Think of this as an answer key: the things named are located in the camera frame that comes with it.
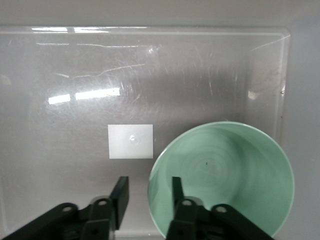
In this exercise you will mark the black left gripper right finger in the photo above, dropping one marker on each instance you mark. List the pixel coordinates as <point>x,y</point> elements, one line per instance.
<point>178,200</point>

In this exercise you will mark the clear plastic box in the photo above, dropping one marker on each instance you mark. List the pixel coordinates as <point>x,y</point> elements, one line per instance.
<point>125,87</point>

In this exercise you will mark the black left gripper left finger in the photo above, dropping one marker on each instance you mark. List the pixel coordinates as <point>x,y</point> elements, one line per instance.
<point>117,200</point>

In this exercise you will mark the white square label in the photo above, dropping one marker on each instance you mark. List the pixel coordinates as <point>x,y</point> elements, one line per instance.
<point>130,141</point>

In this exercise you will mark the mint green bowl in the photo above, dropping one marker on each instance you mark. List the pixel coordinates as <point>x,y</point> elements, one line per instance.
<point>225,170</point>

